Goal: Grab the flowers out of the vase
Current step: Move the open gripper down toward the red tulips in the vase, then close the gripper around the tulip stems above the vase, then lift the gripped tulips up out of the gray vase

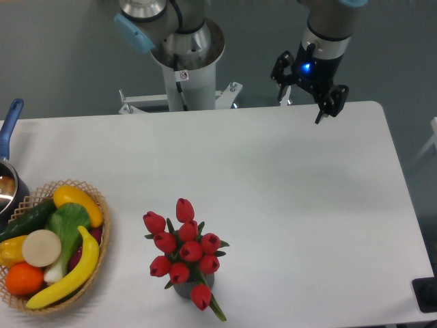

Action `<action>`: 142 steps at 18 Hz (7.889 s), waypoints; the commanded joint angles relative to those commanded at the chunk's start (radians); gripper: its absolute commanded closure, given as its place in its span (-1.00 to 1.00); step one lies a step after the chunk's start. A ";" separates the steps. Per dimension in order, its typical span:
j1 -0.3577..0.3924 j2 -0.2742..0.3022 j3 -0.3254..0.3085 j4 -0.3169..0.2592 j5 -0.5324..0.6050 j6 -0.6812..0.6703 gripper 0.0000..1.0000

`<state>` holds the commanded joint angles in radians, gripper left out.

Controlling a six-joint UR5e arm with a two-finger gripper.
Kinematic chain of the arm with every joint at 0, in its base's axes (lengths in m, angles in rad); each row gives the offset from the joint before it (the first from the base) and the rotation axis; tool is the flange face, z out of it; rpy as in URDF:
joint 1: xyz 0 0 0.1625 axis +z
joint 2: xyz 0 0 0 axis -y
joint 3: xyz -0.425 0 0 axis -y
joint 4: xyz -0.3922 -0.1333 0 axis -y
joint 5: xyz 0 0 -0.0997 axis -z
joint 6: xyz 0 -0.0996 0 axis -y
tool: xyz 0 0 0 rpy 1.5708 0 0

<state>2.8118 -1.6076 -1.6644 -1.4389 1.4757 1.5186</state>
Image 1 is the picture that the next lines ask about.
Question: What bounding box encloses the beige round slice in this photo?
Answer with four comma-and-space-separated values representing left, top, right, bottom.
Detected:
21, 230, 61, 267

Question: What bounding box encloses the woven wicker basket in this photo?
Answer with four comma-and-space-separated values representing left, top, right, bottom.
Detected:
1, 179, 111, 315

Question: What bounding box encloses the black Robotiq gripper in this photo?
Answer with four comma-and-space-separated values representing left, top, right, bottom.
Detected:
270, 45, 350, 124

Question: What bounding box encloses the green bok choy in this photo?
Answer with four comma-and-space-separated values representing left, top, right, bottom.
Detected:
44, 202, 90, 285

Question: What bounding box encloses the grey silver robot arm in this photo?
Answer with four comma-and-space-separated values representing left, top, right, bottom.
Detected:
114, 1, 365, 120

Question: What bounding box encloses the orange fruit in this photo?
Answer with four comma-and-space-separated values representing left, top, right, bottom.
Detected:
5, 262, 44, 296

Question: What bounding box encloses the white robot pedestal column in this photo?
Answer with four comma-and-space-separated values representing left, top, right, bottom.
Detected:
152, 18, 225, 111

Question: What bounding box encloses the white furniture part right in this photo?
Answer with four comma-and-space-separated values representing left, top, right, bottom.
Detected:
407, 117, 436, 172

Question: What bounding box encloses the black cable on pedestal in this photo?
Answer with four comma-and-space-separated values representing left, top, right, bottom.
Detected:
172, 53, 189, 112

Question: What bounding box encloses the green cucumber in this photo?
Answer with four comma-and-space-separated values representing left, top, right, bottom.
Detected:
1, 199, 57, 242

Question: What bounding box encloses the yellow banana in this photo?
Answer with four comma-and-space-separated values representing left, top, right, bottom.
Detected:
26, 225, 100, 310

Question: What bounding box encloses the black device at edge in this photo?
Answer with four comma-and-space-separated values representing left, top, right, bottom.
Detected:
412, 277, 436, 313

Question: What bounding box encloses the yellow bell pepper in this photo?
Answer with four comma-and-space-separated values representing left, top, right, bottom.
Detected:
1, 235, 27, 267

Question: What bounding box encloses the dark red vegetable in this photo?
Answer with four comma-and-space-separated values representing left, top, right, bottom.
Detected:
68, 227, 102, 272

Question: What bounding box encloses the red tulip bouquet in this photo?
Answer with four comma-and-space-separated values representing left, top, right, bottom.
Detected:
143, 198, 229, 322

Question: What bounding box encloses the white metal base frame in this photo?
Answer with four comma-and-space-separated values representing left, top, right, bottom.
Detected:
118, 81, 243, 114

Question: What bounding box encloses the blue handled saucepan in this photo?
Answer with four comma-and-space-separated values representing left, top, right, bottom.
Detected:
1, 98, 29, 231

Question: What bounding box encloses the dark grey ribbed vase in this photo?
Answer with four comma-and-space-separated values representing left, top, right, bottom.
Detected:
173, 273, 215, 299

